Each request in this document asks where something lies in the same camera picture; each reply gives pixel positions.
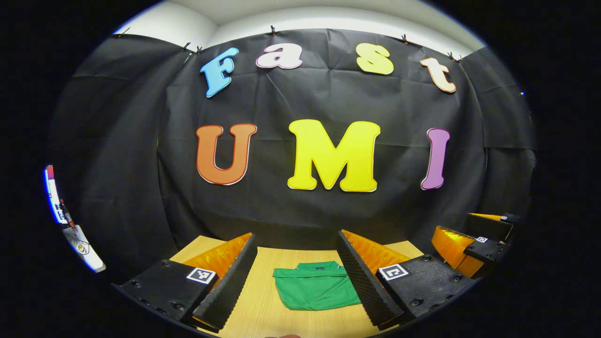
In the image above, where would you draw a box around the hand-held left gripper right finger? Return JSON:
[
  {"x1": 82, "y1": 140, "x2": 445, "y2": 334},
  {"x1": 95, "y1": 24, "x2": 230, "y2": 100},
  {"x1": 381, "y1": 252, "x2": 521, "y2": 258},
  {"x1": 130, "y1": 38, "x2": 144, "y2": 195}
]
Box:
[{"x1": 335, "y1": 229, "x2": 477, "y2": 329}]

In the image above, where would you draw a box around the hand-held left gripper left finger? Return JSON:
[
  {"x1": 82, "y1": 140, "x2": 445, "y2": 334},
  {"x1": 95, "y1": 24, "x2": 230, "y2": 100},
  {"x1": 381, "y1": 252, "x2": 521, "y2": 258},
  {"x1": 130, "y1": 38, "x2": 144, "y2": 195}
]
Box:
[{"x1": 113, "y1": 232, "x2": 258, "y2": 331}]

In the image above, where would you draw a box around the green T-shirt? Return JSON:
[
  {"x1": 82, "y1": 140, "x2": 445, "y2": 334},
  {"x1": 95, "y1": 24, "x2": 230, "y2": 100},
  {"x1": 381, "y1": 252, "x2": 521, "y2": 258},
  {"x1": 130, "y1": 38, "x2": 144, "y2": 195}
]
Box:
[{"x1": 272, "y1": 261, "x2": 362, "y2": 311}]

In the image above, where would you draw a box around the black backdrop cloth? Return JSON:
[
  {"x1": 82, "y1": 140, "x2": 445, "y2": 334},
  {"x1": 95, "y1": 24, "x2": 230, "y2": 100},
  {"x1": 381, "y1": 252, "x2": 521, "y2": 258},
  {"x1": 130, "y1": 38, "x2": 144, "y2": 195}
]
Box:
[{"x1": 47, "y1": 27, "x2": 538, "y2": 282}]

